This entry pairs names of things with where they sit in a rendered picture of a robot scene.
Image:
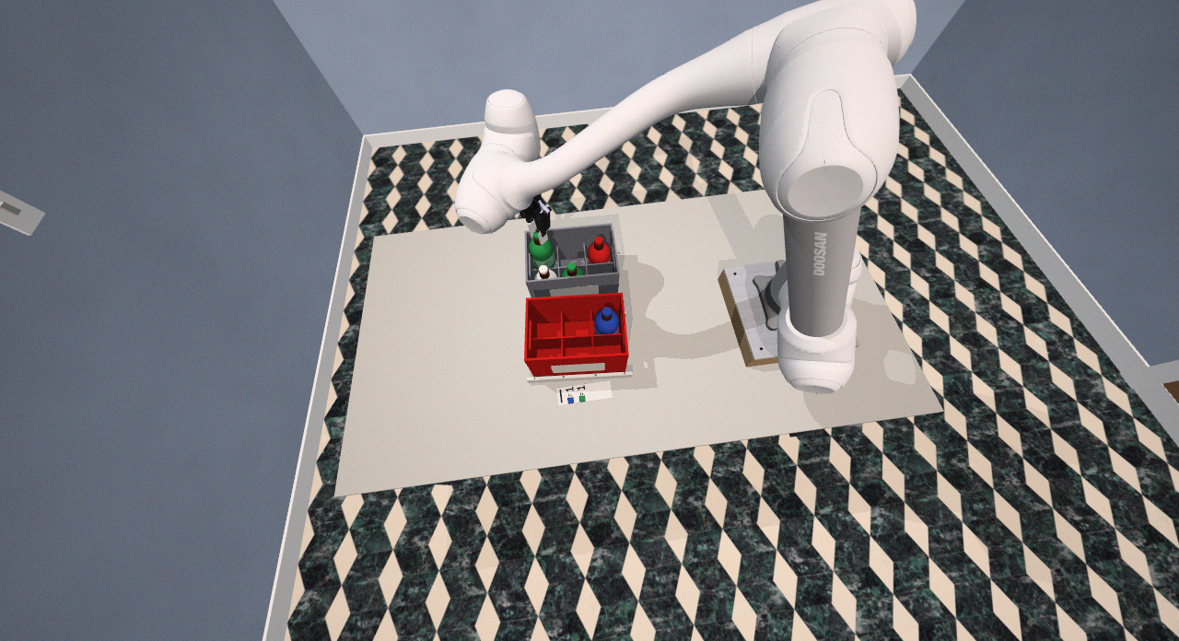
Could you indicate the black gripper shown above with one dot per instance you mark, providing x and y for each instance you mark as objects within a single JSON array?
[{"x": 537, "y": 216}]

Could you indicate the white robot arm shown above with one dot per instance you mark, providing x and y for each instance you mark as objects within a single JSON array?
[{"x": 829, "y": 135}]

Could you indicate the white paper pick list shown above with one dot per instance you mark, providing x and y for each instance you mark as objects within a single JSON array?
[{"x": 584, "y": 392}]

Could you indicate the dark grey crate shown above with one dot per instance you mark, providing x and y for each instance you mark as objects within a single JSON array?
[{"x": 571, "y": 244}]

